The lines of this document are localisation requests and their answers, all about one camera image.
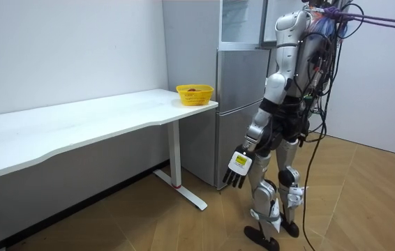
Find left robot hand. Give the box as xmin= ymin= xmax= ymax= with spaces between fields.
xmin=222 ymin=144 xmax=256 ymax=190

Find robot legs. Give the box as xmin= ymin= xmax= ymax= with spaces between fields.
xmin=243 ymin=136 xmax=309 ymax=251

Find grey fridge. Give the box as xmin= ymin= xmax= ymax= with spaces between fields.
xmin=161 ymin=0 xmax=279 ymax=190

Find yellow plastic basket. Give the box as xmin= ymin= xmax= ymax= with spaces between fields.
xmin=175 ymin=84 xmax=215 ymax=107

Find robot body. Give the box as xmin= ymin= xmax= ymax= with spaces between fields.
xmin=262 ymin=0 xmax=345 ymax=149

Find white desk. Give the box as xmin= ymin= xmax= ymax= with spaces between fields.
xmin=0 ymin=88 xmax=219 ymax=211

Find black floor cable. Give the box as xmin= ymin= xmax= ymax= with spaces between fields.
xmin=301 ymin=34 xmax=345 ymax=251

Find cable bundle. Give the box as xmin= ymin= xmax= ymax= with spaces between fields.
xmin=308 ymin=0 xmax=395 ymax=40

